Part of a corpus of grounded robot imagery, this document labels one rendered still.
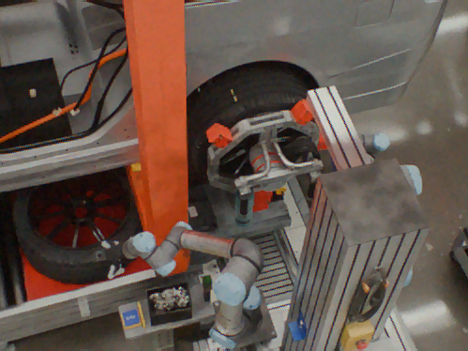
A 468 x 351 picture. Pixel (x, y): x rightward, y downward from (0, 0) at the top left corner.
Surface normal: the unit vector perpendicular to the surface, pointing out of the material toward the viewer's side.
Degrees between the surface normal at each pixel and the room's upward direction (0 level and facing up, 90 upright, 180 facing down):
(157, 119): 90
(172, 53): 90
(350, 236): 0
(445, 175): 0
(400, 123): 0
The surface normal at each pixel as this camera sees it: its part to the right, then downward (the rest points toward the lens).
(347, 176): 0.04, -0.57
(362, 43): 0.29, 0.80
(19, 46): 0.26, 0.32
